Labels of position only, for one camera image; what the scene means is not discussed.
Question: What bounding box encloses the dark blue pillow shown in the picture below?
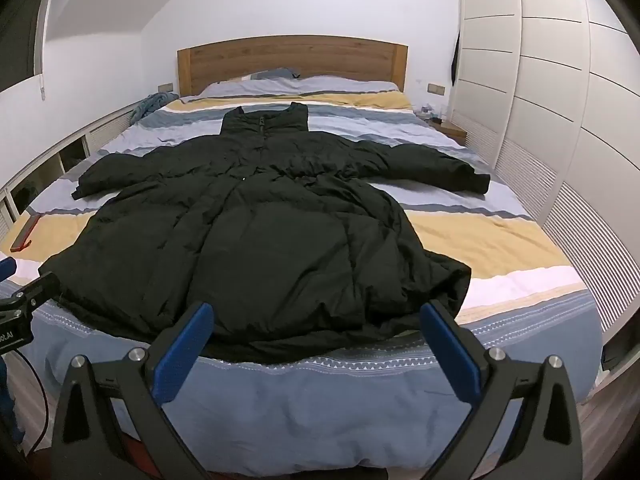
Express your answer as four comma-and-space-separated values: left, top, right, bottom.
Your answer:
250, 67, 300, 80

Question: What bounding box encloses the white wardrobe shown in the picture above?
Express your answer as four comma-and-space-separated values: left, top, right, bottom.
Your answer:
450, 0, 639, 339

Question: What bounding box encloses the wall switch plate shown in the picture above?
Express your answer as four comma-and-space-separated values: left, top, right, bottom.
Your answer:
157, 82, 174, 92
426, 84, 446, 96

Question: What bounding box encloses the wooden nightstand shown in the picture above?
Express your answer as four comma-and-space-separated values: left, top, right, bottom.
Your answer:
430, 118, 468, 146

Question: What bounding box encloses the left wall switch plate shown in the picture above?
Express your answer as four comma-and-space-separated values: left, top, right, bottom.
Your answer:
157, 82, 174, 92

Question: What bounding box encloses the black puffer coat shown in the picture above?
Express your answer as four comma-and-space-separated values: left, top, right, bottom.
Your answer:
41, 103, 490, 364

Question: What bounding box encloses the blue crumpled cloth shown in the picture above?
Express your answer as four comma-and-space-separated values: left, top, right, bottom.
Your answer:
129, 91, 179, 126

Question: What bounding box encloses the right wall switch plate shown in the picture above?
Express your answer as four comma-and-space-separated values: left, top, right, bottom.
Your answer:
426, 84, 446, 96

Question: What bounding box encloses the wooden headboard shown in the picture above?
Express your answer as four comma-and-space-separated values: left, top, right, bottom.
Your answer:
177, 35, 409, 96

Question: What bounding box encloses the white low shelf unit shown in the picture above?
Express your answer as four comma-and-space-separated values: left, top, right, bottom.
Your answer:
1, 101, 139, 236

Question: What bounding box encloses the striped pillow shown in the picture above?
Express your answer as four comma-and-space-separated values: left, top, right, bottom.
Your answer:
196, 75, 399, 99

